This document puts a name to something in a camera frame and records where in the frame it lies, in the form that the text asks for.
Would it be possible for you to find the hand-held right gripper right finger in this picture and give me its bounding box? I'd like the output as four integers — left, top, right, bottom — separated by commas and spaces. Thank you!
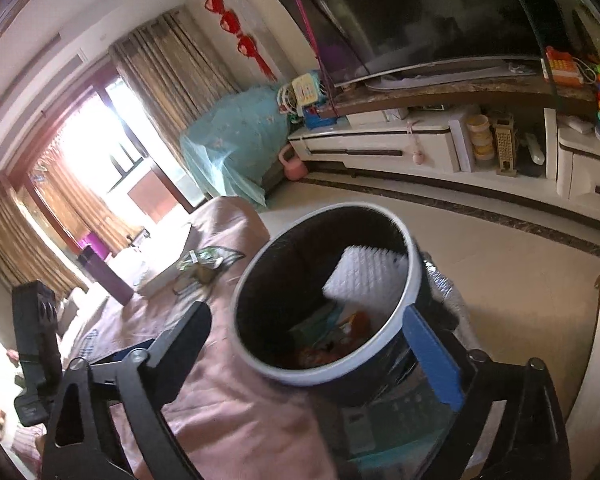
402, 305, 572, 480

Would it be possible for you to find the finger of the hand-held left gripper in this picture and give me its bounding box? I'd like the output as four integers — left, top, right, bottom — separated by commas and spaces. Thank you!
80, 339, 157, 367

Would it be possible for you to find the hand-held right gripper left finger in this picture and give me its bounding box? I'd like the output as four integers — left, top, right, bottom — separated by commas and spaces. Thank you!
40, 301, 213, 480

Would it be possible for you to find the white foam block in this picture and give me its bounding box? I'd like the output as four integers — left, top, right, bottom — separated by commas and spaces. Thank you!
321, 244, 411, 321

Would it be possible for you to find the black white-rimmed trash bin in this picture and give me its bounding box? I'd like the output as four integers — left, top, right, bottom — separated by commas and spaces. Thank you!
231, 203, 473, 408

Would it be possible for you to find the silver crumpled plastic bag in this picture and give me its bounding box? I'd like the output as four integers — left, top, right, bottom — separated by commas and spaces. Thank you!
422, 252, 481, 351

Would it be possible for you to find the white flat box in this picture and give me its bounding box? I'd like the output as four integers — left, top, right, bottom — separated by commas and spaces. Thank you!
136, 255, 201, 297

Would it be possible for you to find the purple tumbler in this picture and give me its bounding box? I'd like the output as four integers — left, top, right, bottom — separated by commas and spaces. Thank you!
77, 245, 136, 306

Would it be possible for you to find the short brown curtain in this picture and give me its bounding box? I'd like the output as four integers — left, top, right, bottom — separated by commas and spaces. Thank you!
0, 175, 88, 291

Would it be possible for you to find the white furniture panel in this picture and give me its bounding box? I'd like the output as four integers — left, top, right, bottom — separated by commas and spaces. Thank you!
562, 252, 600, 480

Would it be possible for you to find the teal cloth cover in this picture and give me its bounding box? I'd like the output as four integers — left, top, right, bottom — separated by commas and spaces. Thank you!
180, 85, 293, 208

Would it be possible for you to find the pink kettlebell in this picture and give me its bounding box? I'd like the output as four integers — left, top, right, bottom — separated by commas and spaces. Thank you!
278, 145, 308, 182

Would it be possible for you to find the white television cabinet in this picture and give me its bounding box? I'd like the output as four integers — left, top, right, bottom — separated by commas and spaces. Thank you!
287, 80, 600, 231

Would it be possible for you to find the wooden grater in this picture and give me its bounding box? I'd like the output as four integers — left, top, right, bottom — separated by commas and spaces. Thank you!
494, 115, 518, 177

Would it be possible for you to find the stack of yellow containers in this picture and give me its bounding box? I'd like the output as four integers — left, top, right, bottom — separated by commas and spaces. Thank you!
466, 114, 495, 162

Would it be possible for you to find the white remote control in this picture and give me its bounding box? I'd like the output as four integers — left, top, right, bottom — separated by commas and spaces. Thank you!
525, 132, 546, 166

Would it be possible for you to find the blue toy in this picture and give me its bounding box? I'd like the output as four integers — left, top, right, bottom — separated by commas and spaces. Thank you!
302, 105, 341, 131

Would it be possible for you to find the white toy basket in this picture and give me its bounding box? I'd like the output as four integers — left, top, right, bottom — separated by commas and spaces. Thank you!
277, 80, 302, 117

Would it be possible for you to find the long brown curtain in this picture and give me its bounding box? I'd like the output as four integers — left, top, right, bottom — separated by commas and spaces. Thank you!
109, 7, 241, 201

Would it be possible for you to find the colourful toy board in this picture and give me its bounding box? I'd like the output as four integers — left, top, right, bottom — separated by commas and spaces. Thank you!
292, 72, 327, 109

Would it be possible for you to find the orange toy phone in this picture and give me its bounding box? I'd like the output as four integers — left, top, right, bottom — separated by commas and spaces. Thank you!
545, 46, 583, 88

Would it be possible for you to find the purple thin pole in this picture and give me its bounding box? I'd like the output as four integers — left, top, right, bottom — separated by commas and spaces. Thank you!
286, 0, 340, 117

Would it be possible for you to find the black television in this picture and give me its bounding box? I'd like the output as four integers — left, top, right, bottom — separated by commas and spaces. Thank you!
272, 0, 573, 91

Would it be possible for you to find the pink safety strap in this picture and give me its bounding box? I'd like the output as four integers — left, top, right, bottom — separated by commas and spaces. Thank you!
406, 120, 424, 167

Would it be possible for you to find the red hanging wall decoration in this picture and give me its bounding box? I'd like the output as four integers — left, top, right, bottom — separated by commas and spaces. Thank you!
192, 0, 276, 81

